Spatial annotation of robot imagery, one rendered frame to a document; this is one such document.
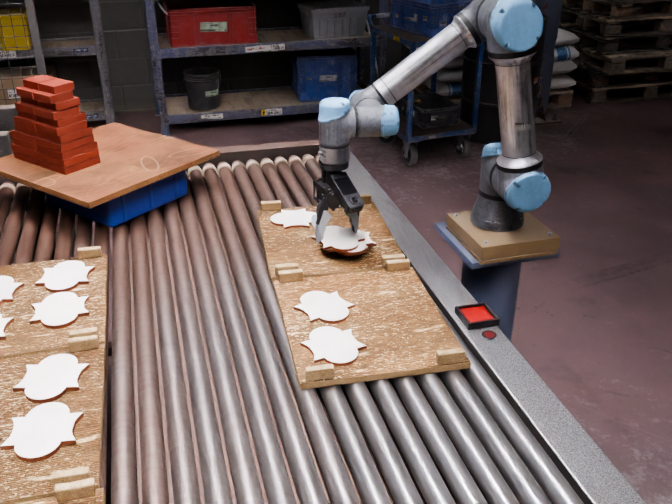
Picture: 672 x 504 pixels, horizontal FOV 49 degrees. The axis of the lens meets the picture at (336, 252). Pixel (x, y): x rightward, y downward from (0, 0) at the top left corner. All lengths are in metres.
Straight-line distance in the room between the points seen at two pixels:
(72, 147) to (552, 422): 1.50
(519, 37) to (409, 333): 0.72
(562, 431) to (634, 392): 1.74
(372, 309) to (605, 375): 1.70
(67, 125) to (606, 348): 2.33
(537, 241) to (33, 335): 1.29
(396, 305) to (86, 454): 0.74
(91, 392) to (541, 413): 0.85
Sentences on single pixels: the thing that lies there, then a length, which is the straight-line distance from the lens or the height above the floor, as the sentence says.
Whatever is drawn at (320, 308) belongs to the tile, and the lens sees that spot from 1.65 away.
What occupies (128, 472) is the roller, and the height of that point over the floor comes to 0.92.
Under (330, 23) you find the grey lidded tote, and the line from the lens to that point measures 5.98.
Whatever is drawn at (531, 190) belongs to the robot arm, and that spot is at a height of 1.10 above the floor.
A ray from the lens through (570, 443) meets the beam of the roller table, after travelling 1.40.
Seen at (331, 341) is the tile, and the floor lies 0.94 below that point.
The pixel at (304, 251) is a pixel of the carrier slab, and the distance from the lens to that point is 1.91.
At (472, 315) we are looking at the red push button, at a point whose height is 0.93.
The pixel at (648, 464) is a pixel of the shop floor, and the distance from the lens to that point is 2.84.
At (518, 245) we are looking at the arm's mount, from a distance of 2.04.
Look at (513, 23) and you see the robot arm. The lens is 1.78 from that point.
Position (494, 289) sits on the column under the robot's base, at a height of 0.74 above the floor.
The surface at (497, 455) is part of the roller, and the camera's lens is 1.35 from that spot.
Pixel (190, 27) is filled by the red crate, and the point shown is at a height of 0.79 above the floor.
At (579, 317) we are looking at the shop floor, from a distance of 3.54.
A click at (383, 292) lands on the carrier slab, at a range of 1.73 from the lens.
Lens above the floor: 1.82
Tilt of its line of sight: 28 degrees down
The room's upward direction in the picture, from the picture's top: straight up
